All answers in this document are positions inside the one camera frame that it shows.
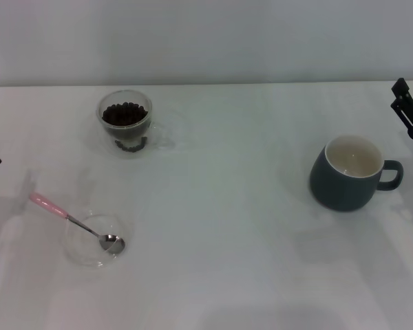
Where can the clear double wall glass cup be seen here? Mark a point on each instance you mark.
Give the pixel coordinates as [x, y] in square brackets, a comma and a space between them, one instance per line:
[124, 134]

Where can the clear glass saucer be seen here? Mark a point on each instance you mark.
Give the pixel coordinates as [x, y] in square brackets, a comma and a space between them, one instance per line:
[86, 254]

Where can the dark green ceramic mug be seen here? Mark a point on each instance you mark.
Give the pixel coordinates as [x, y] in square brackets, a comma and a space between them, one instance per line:
[337, 192]

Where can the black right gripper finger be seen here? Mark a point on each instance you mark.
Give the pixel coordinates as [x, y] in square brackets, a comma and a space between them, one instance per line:
[402, 86]
[404, 118]

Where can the coffee beans pile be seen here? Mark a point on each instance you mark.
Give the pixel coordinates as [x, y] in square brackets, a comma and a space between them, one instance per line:
[124, 115]

